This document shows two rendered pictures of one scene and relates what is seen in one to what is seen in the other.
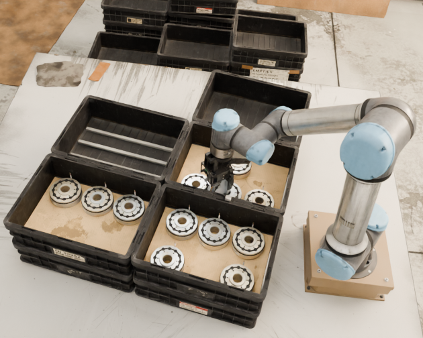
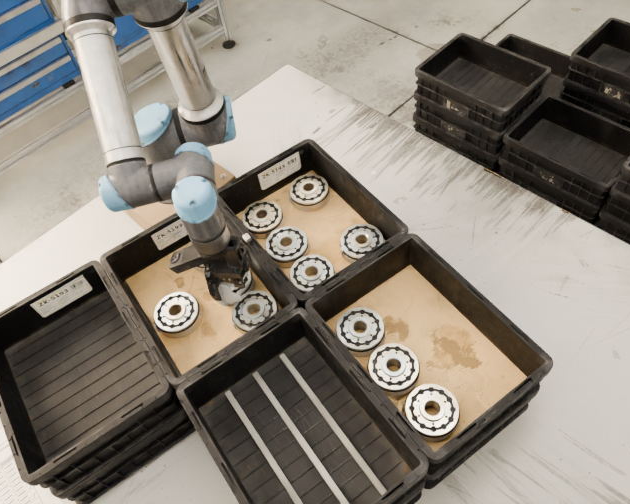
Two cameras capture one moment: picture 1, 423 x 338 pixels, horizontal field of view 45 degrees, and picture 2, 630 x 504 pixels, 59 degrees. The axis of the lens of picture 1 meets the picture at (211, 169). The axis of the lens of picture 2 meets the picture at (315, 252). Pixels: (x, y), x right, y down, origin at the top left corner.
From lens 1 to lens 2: 1.51 m
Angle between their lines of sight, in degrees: 67
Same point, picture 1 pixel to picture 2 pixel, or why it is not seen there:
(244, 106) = (55, 416)
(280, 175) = (144, 277)
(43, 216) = (480, 397)
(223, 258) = (299, 223)
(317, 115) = (115, 94)
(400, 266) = not seen: hidden behind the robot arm
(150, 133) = (233, 459)
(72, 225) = (445, 358)
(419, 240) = not seen: hidden behind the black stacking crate
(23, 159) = not seen: outside the picture
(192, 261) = (333, 237)
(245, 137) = (197, 165)
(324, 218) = (158, 217)
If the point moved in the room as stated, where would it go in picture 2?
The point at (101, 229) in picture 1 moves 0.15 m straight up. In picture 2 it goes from (410, 330) to (413, 294)
